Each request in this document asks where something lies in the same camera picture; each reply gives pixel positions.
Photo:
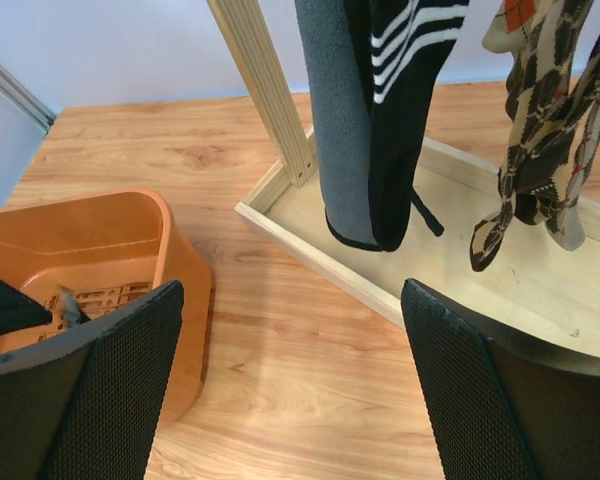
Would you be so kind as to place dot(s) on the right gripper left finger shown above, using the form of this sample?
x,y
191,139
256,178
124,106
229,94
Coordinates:
x,y
85,404

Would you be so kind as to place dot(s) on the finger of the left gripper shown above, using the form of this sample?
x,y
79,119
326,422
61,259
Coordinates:
x,y
19,311

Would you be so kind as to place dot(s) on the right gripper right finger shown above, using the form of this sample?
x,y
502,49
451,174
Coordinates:
x,y
502,403

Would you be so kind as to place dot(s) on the brown argyle sock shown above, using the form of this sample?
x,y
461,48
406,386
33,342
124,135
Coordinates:
x,y
579,145
542,37

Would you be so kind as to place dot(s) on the black white-striped sock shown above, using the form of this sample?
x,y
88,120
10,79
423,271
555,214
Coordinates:
x,y
400,48

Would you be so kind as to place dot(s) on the wooden hanger rack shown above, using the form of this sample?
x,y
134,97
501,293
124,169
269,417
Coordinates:
x,y
533,285

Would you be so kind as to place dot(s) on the orange plastic basket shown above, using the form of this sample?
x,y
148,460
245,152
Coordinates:
x,y
109,249

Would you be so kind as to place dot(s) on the grey black sock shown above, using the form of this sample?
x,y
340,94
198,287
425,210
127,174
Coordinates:
x,y
340,119

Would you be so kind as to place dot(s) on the left aluminium frame post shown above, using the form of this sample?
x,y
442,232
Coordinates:
x,y
26,101

